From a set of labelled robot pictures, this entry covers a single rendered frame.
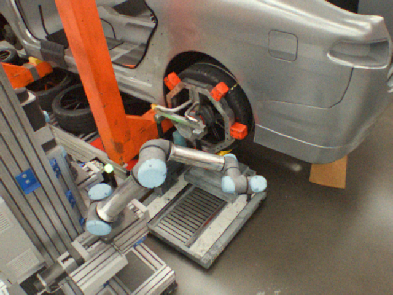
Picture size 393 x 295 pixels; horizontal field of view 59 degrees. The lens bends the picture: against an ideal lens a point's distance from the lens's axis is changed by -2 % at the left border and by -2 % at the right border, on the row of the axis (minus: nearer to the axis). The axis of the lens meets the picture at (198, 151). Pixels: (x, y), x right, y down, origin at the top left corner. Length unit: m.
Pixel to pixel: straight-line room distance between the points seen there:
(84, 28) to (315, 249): 2.14
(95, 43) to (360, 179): 2.40
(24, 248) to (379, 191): 2.66
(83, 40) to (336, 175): 2.33
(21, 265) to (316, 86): 1.74
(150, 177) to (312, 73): 1.00
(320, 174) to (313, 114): 1.30
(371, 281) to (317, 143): 1.07
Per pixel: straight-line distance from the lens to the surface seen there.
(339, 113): 2.01
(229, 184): 1.59
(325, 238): 2.85
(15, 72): 4.26
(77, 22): 2.17
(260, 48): 2.02
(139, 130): 2.74
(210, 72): 2.34
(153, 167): 1.43
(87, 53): 2.24
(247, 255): 2.70
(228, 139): 2.38
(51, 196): 1.86
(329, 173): 3.32
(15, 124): 1.62
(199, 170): 2.97
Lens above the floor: 2.27
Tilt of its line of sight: 40 degrees down
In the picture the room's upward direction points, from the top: 7 degrees counter-clockwise
